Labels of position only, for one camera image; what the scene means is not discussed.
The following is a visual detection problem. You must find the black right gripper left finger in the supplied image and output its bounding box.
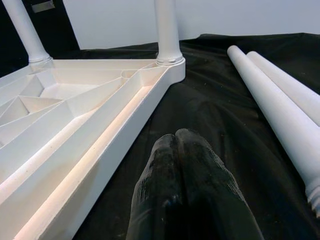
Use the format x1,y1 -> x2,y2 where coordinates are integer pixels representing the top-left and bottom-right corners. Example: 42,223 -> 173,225
129,133 -> 185,240

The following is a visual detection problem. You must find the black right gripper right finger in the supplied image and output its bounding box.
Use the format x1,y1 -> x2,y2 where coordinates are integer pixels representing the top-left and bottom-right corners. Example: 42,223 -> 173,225
175,128 -> 264,240

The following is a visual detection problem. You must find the white plastic table top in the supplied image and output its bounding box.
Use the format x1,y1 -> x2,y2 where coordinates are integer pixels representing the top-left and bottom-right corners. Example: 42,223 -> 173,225
0,56 -> 187,240

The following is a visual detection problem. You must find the white plastic table leg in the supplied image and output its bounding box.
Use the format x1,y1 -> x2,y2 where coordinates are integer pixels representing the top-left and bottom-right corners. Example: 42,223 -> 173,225
246,50 -> 320,129
2,0 -> 54,64
153,0 -> 184,64
226,45 -> 320,210

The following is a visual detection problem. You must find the black shiny table cover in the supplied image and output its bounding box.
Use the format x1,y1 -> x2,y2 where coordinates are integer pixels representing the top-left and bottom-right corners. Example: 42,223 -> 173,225
72,31 -> 320,240

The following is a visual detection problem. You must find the silver door handle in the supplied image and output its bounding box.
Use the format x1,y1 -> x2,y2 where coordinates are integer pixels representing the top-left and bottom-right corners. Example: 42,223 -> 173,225
31,0 -> 56,14

